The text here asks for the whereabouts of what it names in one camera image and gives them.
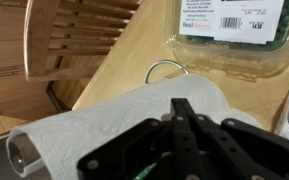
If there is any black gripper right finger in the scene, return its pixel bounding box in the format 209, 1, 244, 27
190, 114, 289, 180

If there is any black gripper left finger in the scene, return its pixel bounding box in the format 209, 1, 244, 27
171, 98, 204, 180

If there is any clear plastic food container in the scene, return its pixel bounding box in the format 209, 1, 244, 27
165, 0, 289, 79

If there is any wooden chair right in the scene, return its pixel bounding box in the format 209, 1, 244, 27
23, 0, 142, 82

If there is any metal paper towel holder ring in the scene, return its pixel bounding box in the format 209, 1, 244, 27
144, 59, 190, 86

